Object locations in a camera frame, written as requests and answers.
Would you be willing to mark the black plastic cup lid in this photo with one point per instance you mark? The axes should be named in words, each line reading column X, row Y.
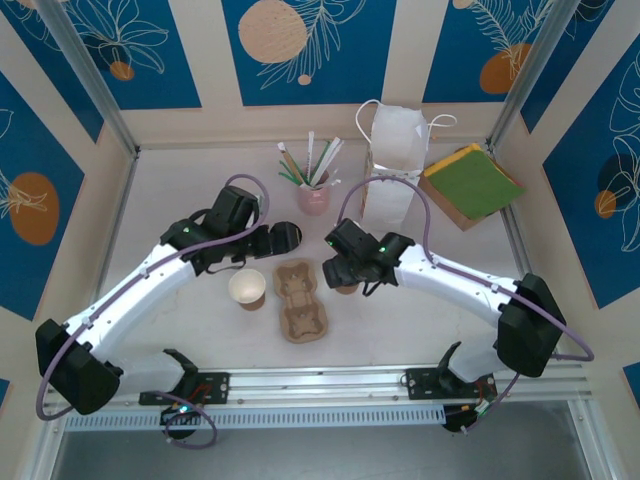
column 300, row 234

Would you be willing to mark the brown paper cup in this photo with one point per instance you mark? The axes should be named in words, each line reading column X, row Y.
column 246, row 287
column 346, row 291

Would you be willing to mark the cardboard cup carrier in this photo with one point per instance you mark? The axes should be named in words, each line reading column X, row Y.
column 300, row 305

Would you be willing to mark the white paper takeout bag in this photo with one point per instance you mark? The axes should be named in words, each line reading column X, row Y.
column 395, row 140

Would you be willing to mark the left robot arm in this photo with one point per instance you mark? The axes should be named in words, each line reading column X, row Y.
column 130, row 295

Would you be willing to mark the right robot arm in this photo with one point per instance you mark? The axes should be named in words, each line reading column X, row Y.
column 450, row 280

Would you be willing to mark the pink straw holder cup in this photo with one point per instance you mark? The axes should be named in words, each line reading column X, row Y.
column 315, row 202

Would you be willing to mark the green striped wrapped straw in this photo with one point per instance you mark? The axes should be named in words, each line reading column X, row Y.
column 322, row 160
column 290, row 177

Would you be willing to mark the kraft paper wrapped straw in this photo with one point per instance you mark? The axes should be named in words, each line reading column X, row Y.
column 290, row 162

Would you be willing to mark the brown cardboard napkin base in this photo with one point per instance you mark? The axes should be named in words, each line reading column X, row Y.
column 450, row 210

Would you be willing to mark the pink paper napkin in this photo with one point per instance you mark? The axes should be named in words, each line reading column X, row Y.
column 512, row 176

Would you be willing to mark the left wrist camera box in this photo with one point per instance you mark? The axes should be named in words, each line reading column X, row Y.
column 259, row 206

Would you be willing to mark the aluminium side rail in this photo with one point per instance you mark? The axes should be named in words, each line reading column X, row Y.
column 520, row 240
column 120, row 210

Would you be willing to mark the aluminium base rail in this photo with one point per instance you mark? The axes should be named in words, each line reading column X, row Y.
column 310, row 385

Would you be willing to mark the aluminium frame post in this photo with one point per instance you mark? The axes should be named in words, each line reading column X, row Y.
column 530, row 65
column 85, row 65

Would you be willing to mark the aluminium frame leg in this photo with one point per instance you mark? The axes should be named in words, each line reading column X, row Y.
column 50, row 450
column 590, row 445

